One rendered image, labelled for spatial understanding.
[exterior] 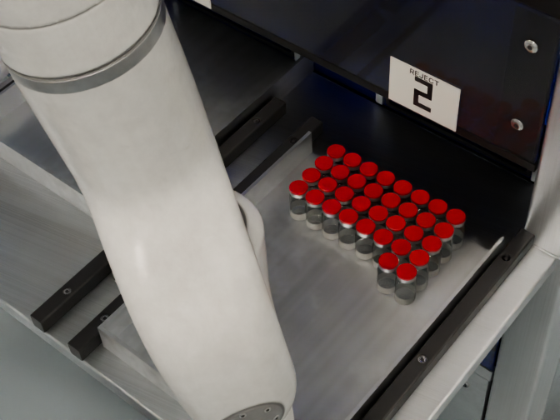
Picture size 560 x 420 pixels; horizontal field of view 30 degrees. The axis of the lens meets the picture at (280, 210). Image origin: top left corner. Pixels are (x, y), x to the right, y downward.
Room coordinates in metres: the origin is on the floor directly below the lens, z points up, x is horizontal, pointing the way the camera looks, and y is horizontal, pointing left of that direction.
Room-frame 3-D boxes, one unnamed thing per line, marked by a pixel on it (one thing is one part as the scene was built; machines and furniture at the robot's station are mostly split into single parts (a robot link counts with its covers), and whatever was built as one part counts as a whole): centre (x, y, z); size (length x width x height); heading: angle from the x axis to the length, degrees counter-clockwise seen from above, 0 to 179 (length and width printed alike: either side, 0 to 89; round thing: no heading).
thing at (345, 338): (0.63, -0.02, 0.90); 0.34 x 0.26 x 0.04; 137
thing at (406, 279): (0.62, -0.12, 0.90); 0.02 x 0.02 x 0.05
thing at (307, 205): (0.69, -0.08, 0.90); 0.18 x 0.02 x 0.05; 47
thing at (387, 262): (0.64, -0.11, 0.90); 0.02 x 0.02 x 0.05
